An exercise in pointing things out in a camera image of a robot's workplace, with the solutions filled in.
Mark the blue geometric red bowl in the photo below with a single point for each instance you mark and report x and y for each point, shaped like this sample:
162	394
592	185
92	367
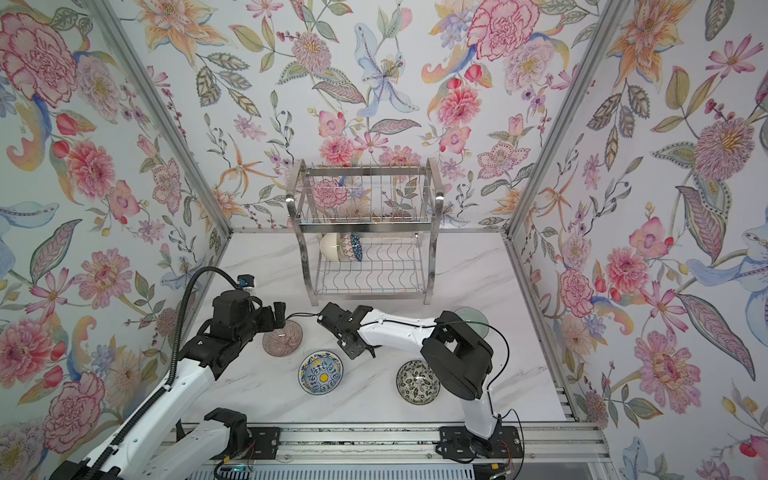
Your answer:
350	247

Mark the pale green bowl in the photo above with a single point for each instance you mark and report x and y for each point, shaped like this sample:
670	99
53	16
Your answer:
475	319

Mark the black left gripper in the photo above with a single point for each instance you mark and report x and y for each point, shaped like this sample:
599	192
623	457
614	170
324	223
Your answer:
267	315

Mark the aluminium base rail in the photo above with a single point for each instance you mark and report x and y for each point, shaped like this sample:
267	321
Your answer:
530	442

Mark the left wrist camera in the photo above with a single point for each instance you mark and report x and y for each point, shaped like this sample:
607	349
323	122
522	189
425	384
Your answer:
246	282

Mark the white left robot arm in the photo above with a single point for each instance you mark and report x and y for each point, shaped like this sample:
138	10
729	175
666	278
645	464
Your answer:
133	451

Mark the blue yellow patterned bowl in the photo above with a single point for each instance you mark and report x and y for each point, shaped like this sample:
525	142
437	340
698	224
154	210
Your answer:
320	373

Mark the black white floral bowl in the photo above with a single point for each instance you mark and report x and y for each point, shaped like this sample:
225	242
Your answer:
416	383

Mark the pink striped bowl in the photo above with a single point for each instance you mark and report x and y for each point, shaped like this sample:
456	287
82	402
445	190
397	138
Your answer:
284	341

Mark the stainless steel dish rack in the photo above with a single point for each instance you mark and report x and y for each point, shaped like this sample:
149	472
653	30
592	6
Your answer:
396	211

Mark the cream white bowl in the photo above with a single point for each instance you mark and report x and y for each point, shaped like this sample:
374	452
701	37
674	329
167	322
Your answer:
330	247

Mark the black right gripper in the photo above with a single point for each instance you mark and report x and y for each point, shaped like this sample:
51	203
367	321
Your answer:
346	351

